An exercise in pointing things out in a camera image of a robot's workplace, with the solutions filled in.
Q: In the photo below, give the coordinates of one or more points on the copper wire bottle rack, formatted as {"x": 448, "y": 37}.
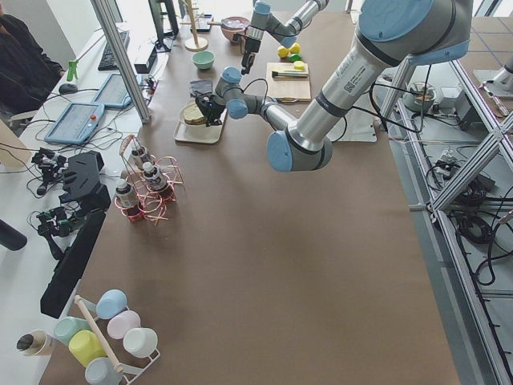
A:
{"x": 151, "y": 206}

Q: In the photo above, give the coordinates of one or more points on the seated person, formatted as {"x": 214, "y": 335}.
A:
{"x": 28, "y": 75}

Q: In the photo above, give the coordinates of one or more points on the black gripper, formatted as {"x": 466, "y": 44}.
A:
{"x": 212, "y": 108}
{"x": 252, "y": 42}

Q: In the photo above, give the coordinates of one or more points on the green bowl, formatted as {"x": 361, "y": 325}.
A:
{"x": 203, "y": 60}

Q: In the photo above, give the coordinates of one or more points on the yellow cup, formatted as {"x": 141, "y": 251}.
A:
{"x": 85, "y": 347}

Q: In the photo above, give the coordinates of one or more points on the tea bottle front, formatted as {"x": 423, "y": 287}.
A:
{"x": 155, "y": 180}

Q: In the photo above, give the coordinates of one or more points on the blue cup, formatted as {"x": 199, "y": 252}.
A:
{"x": 111, "y": 303}

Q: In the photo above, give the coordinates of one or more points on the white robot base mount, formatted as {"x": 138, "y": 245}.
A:
{"x": 355, "y": 126}

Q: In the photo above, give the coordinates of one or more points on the yellow lemon lower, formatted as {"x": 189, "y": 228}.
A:
{"x": 295, "y": 48}

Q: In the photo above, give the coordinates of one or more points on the grey folded cloth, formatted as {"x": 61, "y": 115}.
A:
{"x": 199, "y": 87}

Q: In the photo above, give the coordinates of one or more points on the blue teach pendant near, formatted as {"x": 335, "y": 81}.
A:
{"x": 76, "y": 123}

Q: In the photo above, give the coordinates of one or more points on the tea bottle back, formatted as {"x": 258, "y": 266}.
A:
{"x": 140, "y": 157}

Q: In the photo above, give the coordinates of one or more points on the white cup rack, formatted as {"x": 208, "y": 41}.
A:
{"x": 129, "y": 366}

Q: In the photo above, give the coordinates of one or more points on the white cup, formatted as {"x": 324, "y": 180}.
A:
{"x": 140, "y": 342}

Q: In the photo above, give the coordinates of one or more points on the steel muddler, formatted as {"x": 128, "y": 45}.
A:
{"x": 286, "y": 73}

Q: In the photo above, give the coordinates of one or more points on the mint cup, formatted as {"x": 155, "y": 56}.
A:
{"x": 67, "y": 327}

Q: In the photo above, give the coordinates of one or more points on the blue teach pendant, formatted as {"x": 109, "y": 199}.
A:
{"x": 76, "y": 123}
{"x": 113, "y": 93}

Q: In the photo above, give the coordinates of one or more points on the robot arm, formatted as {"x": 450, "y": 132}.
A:
{"x": 387, "y": 32}
{"x": 263, "y": 20}

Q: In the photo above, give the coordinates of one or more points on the half lemon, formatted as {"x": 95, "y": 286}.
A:
{"x": 299, "y": 65}

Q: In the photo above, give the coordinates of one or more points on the wooden cutting board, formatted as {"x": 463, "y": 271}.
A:
{"x": 288, "y": 88}

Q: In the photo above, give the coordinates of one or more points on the tea bottle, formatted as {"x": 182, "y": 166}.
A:
{"x": 155, "y": 180}
{"x": 140, "y": 157}
{"x": 128, "y": 200}

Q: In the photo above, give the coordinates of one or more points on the yellow lemon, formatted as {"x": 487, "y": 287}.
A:
{"x": 295, "y": 48}
{"x": 283, "y": 52}

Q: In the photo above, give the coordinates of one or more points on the green lime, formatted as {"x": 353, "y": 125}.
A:
{"x": 295, "y": 57}

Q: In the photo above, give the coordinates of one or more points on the blue teach pendant far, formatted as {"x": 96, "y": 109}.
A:
{"x": 113, "y": 93}

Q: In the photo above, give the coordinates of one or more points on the bread slice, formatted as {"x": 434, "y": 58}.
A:
{"x": 194, "y": 112}

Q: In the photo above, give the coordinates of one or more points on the cream rabbit tray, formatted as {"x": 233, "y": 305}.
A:
{"x": 199, "y": 134}

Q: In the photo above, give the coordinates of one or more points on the grey-blue cup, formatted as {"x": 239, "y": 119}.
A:
{"x": 100, "y": 372}

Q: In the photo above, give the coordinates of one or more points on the yellow lemon upper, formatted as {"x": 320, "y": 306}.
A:
{"x": 283, "y": 52}

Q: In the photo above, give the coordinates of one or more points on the pink bowl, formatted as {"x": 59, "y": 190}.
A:
{"x": 234, "y": 28}

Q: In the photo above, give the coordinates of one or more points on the pink cup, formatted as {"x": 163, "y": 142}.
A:
{"x": 119, "y": 325}

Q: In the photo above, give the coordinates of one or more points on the wooden stand with round base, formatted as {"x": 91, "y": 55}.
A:
{"x": 195, "y": 43}

